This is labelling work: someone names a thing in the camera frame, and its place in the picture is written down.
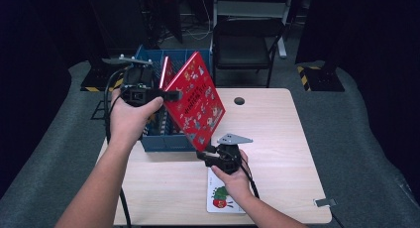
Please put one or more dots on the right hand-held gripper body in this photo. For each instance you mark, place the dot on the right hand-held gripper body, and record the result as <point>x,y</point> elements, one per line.
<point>228,158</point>

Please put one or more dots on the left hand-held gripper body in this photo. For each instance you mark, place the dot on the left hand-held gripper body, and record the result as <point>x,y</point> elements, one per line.
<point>138,86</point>

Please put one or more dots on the red picture book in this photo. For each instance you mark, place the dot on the red picture book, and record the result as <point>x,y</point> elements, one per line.
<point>167,72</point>
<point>198,105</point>

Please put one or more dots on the blue monster picture book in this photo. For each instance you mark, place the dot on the blue monster picture book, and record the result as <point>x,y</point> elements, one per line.
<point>152,118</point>

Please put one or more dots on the blue plastic file rack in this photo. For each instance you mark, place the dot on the blue plastic file rack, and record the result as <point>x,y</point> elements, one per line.
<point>165,143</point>

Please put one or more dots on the white caterpillar picture book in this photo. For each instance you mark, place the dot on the white caterpillar picture book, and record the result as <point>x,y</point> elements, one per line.
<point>218,201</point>

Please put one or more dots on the person's right hand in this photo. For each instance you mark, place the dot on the person's right hand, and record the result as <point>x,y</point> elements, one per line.
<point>236,185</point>

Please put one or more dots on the person's left hand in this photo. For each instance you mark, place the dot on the person's left hand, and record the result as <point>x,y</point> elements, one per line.
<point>128,122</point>

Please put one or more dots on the black yellow-striped stand base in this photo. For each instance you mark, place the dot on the black yellow-striped stand base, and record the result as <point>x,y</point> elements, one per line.
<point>323,79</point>
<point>95,81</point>

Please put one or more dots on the black metal truss stand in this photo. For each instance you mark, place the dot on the black metal truss stand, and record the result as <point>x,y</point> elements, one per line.
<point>155,23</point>

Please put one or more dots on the black folding chair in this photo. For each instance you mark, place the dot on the black folding chair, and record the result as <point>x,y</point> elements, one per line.
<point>242,51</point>

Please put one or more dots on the grey tape piece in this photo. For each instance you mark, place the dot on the grey tape piece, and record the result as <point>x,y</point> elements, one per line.
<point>325,202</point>

